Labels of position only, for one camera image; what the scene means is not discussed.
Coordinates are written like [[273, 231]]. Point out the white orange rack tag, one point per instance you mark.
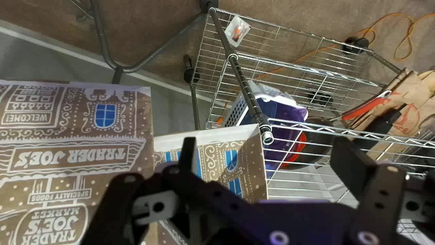
[[238, 29]]

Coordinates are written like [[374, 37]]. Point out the black rack caster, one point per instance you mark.
[[355, 44], [189, 70]]

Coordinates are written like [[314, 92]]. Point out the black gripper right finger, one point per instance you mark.
[[381, 195]]

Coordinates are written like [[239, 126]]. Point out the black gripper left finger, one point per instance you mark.
[[117, 205]]

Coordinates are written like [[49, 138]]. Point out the blue plastic laundry basket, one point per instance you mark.
[[280, 116]]

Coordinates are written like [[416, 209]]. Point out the brown Trader Joe's paper bag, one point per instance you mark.
[[218, 164], [68, 159]]

